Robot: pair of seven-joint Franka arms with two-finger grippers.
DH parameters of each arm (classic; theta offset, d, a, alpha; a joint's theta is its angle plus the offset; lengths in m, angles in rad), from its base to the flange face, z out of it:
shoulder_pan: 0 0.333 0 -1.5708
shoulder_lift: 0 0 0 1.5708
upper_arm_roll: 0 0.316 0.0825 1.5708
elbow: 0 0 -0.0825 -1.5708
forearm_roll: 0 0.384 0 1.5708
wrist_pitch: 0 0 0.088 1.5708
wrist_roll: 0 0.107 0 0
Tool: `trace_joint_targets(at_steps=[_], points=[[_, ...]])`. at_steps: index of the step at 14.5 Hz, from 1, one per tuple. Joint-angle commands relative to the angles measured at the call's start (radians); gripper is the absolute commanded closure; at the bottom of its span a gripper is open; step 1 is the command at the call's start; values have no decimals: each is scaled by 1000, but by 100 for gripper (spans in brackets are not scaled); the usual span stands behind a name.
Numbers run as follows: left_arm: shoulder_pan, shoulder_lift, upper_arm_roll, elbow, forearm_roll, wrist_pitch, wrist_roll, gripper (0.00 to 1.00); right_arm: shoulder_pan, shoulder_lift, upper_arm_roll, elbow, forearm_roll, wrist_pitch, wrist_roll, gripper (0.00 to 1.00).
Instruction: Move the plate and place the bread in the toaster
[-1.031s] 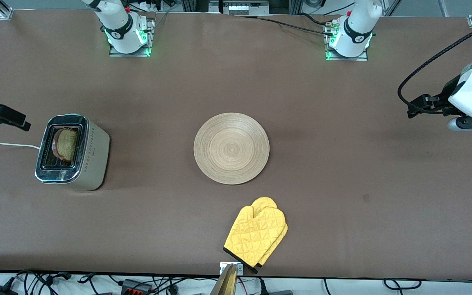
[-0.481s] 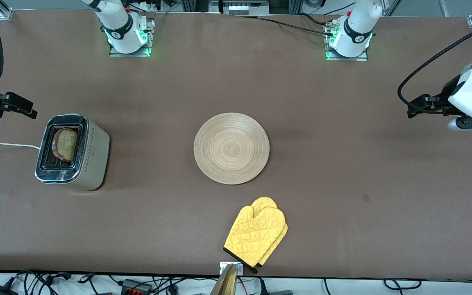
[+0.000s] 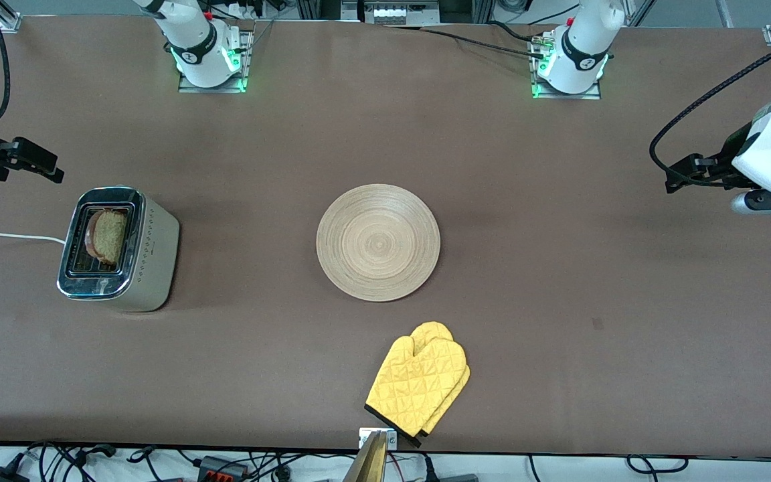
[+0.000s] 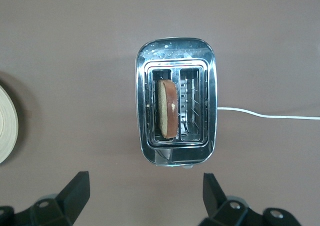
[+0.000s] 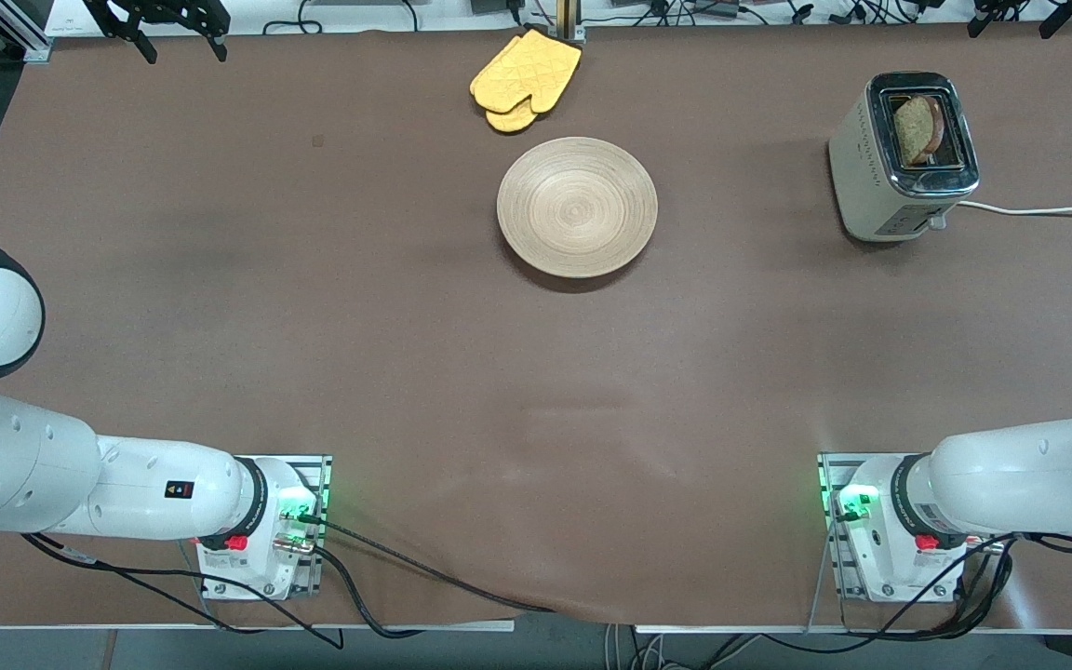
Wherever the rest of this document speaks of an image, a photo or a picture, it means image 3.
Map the brown bread slice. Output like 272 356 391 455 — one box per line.
84 209 128 265

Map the round wooden plate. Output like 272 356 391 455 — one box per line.
317 184 441 303

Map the chrome two-slot toaster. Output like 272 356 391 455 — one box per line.
56 185 181 313

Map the yellow quilted oven mitt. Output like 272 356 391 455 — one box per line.
411 321 471 449
365 333 468 437

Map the black connector with orange levers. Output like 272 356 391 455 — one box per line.
198 456 250 482

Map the small white table clamp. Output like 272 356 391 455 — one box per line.
359 428 398 449

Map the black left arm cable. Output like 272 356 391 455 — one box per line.
649 46 771 188

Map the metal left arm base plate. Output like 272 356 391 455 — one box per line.
529 33 602 101

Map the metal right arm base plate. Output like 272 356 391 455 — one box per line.
178 30 254 94

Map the black cable across table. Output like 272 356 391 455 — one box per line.
419 25 547 60

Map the black looped floor cable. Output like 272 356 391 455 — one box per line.
626 455 689 475

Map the grey electrical rail unit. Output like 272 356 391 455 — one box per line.
362 0 441 26

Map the gold metal camera bracket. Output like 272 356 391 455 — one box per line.
342 430 388 482

